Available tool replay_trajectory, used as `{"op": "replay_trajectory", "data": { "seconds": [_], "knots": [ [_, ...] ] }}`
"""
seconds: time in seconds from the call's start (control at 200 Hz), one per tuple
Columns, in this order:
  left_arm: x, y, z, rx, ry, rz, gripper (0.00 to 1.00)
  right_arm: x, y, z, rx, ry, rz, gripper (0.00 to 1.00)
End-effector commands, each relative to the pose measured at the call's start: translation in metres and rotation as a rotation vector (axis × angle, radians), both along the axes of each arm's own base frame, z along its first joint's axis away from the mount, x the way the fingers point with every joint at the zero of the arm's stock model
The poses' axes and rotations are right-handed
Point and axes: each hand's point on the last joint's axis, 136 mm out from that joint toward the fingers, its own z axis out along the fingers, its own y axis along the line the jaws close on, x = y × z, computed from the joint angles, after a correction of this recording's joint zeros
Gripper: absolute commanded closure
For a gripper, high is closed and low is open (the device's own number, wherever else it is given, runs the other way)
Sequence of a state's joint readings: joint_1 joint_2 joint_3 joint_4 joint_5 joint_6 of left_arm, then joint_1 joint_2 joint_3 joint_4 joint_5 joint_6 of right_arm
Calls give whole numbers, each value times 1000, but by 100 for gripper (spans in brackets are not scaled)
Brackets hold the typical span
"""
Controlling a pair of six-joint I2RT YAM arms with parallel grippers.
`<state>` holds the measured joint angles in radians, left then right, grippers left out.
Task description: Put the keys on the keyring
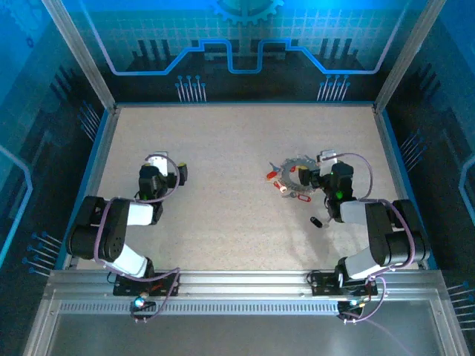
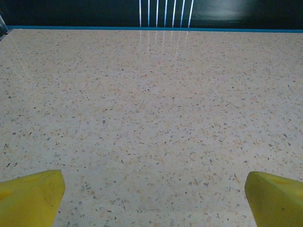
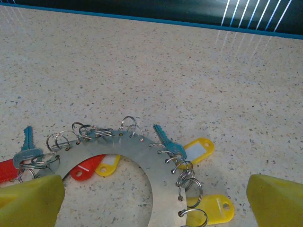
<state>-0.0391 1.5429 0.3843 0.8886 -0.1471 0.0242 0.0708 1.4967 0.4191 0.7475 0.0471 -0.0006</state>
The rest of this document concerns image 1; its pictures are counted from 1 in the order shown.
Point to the red plastic key tag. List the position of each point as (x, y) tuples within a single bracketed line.
[(303, 198), (272, 174)]

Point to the silver metal key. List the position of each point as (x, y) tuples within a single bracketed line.
[(290, 194)]

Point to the red white key tag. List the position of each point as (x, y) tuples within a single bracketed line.
[(280, 186)]

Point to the blue key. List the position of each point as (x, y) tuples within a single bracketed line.
[(274, 167)]

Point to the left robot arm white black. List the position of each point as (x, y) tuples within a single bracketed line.
[(111, 230)]

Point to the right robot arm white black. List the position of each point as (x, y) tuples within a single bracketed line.
[(393, 237)]

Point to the clear plastic key tag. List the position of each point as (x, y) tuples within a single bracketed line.
[(326, 223)]

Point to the black key fob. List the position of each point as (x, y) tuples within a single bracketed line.
[(316, 221)]

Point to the small lit connector board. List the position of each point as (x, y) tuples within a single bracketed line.
[(140, 303), (352, 302)]

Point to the grey metal sheet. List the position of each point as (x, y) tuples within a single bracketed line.
[(241, 337)]

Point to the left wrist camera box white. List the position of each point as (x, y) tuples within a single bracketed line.
[(159, 161)]

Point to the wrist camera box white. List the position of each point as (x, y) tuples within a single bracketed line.
[(159, 161), (327, 155)]

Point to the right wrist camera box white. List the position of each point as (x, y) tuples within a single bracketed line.
[(327, 155)]

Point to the aluminium side rail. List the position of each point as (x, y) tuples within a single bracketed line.
[(393, 163), (100, 163)]

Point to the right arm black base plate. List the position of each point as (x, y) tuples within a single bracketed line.
[(323, 283)]

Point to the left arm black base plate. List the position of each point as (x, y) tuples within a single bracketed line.
[(167, 285)]

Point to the long aluminium mounting rail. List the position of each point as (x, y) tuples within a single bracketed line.
[(241, 283)]

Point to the aluminium frame post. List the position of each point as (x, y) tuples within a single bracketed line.
[(408, 55), (81, 55)]

